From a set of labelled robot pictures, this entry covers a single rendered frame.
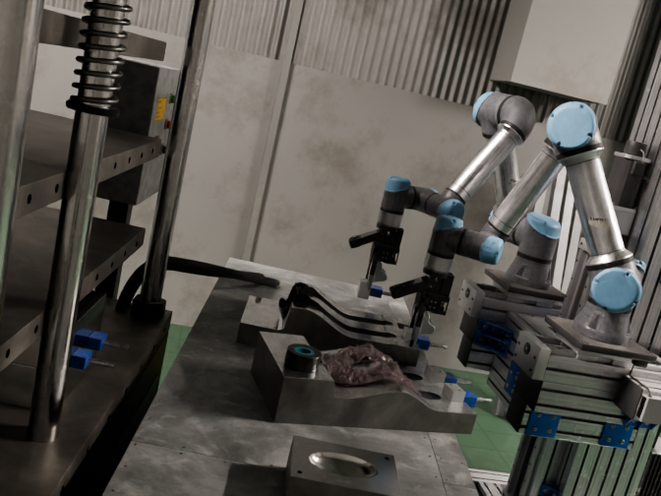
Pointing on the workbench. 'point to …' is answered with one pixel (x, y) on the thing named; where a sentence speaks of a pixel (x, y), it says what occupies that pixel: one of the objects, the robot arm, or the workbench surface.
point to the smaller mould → (338, 470)
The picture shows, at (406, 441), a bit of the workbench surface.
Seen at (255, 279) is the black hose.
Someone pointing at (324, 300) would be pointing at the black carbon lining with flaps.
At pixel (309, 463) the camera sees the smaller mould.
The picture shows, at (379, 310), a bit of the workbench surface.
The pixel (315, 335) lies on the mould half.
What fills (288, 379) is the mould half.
